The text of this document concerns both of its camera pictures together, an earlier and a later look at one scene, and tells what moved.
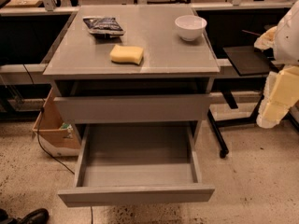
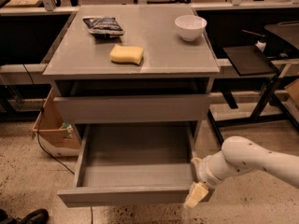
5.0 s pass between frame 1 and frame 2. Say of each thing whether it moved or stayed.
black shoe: stayed
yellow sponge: stayed
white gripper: moved
